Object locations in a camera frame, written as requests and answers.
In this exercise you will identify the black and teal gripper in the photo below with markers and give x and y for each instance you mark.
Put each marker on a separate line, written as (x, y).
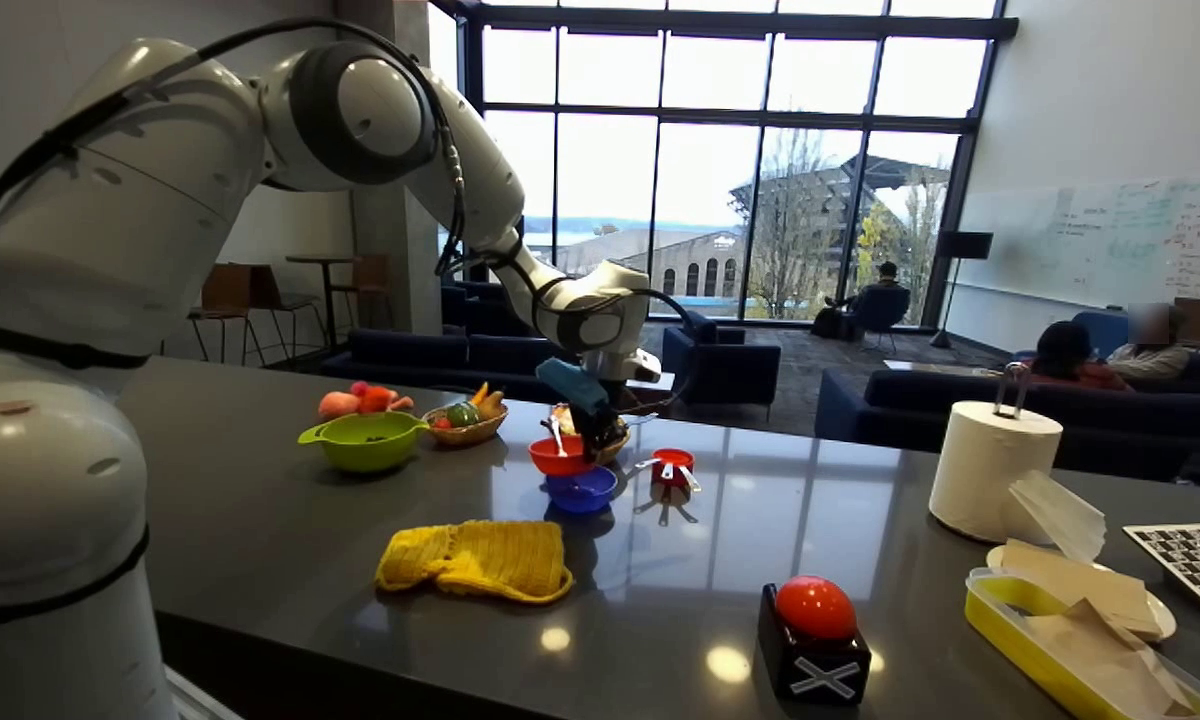
(590, 400)

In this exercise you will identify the orange bowl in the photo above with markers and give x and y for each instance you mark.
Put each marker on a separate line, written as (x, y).
(558, 458)

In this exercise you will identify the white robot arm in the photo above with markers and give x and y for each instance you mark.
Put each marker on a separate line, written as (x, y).
(116, 213)

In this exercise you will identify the blue bowl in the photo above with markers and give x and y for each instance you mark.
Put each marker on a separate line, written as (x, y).
(582, 493)

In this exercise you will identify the green bowl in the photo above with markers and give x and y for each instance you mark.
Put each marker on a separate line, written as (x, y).
(367, 445)

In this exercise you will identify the dark blue sofa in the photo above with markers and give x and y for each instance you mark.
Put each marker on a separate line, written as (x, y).
(447, 363)

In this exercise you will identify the small red white toy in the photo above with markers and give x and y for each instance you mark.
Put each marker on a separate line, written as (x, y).
(668, 483)

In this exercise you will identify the dark blue armchair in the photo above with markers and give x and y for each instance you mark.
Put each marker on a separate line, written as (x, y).
(721, 370)

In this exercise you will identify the yellow crocheted cloth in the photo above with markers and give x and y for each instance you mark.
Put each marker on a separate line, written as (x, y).
(477, 558)

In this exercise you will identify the red toy fruit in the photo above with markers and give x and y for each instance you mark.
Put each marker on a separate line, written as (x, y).
(377, 396)

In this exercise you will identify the peach toy fruit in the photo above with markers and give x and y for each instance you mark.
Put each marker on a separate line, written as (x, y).
(334, 405)

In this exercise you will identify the red button on black box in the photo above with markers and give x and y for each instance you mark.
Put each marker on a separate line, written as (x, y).
(810, 640)

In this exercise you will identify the white paper towel roll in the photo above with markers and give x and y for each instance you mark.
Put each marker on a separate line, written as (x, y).
(987, 448)

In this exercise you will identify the seated person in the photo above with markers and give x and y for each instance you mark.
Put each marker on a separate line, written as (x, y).
(1065, 357)

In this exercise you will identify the yellow tray with papers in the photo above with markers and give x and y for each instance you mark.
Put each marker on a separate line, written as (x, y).
(1072, 658)

